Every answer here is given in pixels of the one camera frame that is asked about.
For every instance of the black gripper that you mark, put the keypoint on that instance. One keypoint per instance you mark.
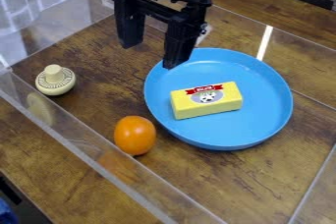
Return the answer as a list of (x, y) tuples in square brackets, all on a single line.
[(181, 34)]

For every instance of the cream toy mushroom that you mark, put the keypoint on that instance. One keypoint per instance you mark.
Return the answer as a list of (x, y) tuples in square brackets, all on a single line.
[(54, 80)]

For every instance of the yellow butter block toy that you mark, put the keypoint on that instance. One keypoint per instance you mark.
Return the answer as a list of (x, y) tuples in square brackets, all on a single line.
[(206, 99)]

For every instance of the orange ball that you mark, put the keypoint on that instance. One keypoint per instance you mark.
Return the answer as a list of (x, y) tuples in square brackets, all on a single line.
[(134, 135)]

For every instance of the blue round tray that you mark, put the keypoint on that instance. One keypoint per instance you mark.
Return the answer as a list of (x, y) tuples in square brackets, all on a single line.
[(228, 130)]

